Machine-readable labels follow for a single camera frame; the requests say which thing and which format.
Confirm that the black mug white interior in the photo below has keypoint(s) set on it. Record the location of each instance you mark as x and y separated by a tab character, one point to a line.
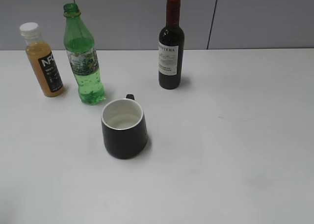
124	127

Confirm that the green sprite bottle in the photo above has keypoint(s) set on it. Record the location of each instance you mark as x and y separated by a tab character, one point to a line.
81	52

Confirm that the dark red wine bottle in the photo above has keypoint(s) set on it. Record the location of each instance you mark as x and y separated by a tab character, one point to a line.
170	48

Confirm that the orange juice bottle white cap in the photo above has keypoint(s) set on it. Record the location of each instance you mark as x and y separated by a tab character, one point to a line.
42	60

